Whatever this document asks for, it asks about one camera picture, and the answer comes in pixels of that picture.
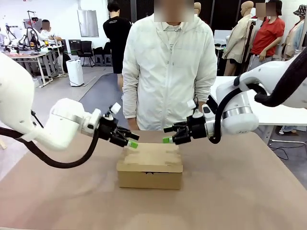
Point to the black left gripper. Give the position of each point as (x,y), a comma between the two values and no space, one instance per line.
(109,129)

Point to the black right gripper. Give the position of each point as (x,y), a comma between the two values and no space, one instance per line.
(197,128)

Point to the brown cardboard box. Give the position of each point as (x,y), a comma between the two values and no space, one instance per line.
(148,177)

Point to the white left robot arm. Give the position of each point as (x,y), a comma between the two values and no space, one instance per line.
(62,124)

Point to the person's right hand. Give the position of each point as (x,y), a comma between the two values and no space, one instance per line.
(133,124)

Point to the person in white jacket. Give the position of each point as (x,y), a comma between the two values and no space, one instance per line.
(168,72)

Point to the white air purifier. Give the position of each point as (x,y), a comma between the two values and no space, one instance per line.
(74,72)

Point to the standing person in black shirt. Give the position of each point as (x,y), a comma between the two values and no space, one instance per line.
(116,43)

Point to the black office chair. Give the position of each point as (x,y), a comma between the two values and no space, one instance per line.
(86,49)

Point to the mannequin in beige coat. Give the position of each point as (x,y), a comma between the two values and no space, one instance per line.
(237,40)

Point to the mannequin in dark red top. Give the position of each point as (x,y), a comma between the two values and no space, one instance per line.
(197,7)

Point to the mannequin in red shirt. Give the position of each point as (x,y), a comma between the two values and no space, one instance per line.
(267,36)

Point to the seated person in white shirt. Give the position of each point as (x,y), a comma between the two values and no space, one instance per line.
(46,34)

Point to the wooden top desk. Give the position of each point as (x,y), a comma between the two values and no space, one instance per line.
(24,56)

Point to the mannequin with bucket hat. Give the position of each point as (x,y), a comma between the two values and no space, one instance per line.
(293,38)

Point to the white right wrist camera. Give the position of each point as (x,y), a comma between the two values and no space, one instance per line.
(191,104)

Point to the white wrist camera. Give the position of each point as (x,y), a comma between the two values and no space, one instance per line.
(115,108)
(191,104)

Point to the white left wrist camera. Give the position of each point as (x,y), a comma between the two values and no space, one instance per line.
(115,108)

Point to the black camera tripod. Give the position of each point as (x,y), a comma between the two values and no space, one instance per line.
(248,43)

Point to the grey wall panel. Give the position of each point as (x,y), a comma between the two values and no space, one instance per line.
(88,23)

